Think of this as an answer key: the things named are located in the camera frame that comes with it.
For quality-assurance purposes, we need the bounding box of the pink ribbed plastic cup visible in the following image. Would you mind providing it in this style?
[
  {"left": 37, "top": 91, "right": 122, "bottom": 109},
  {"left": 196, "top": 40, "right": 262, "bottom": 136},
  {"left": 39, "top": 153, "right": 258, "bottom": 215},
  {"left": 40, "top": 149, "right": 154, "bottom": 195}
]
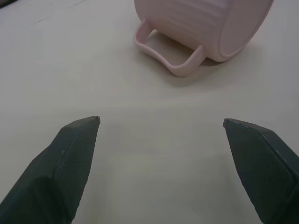
[{"left": 134, "top": 0, "right": 273, "bottom": 77}]

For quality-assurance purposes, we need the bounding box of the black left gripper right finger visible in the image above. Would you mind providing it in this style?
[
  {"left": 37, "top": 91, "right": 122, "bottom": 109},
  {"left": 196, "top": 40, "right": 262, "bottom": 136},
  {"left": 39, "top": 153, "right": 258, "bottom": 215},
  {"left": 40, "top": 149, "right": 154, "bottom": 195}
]
[{"left": 222, "top": 118, "right": 299, "bottom": 224}]

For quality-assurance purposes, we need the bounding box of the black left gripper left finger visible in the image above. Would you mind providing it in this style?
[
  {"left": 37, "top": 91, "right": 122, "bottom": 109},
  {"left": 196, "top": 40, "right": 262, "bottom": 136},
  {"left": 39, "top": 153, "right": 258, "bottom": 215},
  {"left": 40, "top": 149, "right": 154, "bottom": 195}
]
[{"left": 0, "top": 115, "right": 101, "bottom": 224}]

